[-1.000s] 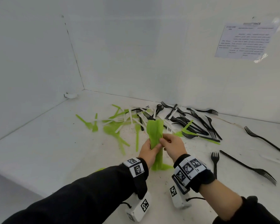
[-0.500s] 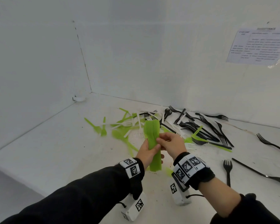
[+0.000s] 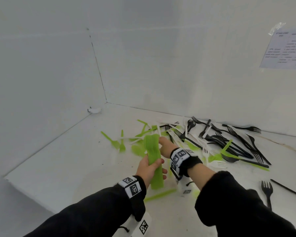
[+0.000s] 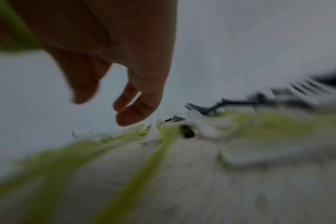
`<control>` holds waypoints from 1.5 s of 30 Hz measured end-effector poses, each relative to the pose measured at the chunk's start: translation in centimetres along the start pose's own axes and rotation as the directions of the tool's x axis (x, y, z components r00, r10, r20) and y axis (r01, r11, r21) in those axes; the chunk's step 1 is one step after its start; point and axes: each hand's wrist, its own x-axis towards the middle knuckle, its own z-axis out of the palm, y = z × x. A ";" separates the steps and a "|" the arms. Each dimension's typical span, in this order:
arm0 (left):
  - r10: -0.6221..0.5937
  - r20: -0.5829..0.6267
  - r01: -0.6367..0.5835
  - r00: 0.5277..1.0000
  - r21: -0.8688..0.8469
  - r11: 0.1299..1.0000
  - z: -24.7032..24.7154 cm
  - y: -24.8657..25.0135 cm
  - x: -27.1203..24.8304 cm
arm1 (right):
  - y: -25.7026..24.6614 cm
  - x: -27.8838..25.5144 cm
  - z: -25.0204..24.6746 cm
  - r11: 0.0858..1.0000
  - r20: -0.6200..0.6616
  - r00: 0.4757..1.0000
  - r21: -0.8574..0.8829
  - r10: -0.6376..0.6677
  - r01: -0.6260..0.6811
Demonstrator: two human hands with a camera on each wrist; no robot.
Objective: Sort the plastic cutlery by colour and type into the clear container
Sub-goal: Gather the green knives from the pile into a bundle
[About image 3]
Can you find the person's left hand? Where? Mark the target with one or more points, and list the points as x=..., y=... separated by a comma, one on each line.
x=145, y=170

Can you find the person's right hand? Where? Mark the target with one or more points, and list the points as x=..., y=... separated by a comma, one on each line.
x=167, y=146

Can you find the stack of green spoons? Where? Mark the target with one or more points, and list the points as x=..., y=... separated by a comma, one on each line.
x=153, y=150

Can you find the pile of plastic cutlery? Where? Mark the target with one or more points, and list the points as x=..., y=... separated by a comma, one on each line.
x=138, y=150

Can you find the pile of white plastic forks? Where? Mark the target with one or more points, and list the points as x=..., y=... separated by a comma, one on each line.
x=218, y=164

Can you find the pile of black plastic forks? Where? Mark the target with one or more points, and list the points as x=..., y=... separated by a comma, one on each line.
x=236, y=145

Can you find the person's left forearm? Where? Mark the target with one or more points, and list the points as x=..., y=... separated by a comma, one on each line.
x=83, y=214

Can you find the black marker right wrist band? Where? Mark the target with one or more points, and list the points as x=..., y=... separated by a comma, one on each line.
x=187, y=161

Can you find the black marker wrist band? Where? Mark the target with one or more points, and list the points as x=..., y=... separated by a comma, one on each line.
x=134, y=192
x=187, y=161

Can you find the black marker left wrist band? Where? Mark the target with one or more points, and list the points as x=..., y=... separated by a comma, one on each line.
x=134, y=192

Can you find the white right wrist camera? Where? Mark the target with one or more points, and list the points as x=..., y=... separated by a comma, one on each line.
x=186, y=187

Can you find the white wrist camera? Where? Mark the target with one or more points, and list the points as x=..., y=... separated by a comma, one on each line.
x=140, y=225
x=186, y=187

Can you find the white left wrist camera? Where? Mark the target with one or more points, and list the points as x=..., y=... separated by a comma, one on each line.
x=140, y=225

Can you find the small white wall clip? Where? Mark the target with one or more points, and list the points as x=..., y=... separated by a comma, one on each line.
x=95, y=110

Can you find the printed paper wall notice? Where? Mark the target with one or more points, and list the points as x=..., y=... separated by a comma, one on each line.
x=286, y=49

